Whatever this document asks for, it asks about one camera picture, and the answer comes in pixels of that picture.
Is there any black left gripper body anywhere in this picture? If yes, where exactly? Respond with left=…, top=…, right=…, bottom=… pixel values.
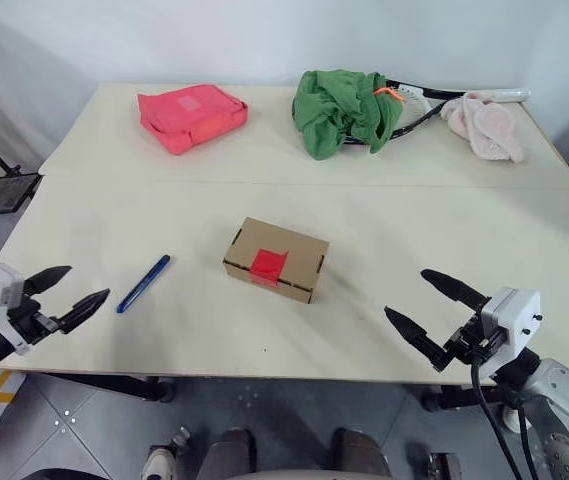
left=7, top=294, right=64, bottom=346

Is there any pale pink towel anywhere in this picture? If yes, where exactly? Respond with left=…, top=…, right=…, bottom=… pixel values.
left=439, top=91, right=525, bottom=164

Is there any brown cardboard box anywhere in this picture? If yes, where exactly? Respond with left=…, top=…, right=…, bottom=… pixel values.
left=222, top=216, right=330, bottom=305

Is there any black table base bar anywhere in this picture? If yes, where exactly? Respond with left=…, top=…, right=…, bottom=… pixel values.
left=38, top=372, right=175, bottom=404

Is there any black tennis racket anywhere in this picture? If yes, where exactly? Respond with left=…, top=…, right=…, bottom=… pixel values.
left=291, top=74, right=533, bottom=147

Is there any red tape patch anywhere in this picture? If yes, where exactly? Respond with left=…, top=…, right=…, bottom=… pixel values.
left=250, top=248, right=290, bottom=286

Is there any green crumpled cloth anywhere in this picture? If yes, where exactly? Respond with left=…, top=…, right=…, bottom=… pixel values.
left=293, top=69, right=408, bottom=161

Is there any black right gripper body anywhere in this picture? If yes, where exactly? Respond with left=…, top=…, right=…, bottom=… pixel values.
left=443, top=312, right=508, bottom=367

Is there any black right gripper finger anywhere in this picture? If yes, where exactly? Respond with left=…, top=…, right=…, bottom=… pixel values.
left=384, top=305, right=453, bottom=371
left=421, top=269, right=490, bottom=312

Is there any black table caster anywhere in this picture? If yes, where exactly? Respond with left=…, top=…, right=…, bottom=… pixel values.
left=421, top=384, right=495, bottom=414

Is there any dark rounded shape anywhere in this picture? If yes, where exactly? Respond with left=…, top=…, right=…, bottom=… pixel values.
left=198, top=428, right=258, bottom=480
left=331, top=428, right=393, bottom=480

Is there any white shoe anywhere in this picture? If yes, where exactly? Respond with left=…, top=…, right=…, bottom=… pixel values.
left=142, top=444, right=178, bottom=480
left=502, top=402, right=533, bottom=434

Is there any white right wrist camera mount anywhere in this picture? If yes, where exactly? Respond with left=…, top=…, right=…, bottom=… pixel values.
left=478, top=286, right=542, bottom=381

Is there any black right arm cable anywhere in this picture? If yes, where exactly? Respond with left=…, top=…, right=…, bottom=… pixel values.
left=470, top=349, right=535, bottom=480

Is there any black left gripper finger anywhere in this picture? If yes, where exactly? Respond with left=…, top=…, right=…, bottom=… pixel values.
left=58, top=288, right=111, bottom=335
left=22, top=265, right=73, bottom=297

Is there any pink fabric pouch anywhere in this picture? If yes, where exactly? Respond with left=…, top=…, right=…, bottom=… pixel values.
left=137, top=83, right=249, bottom=156

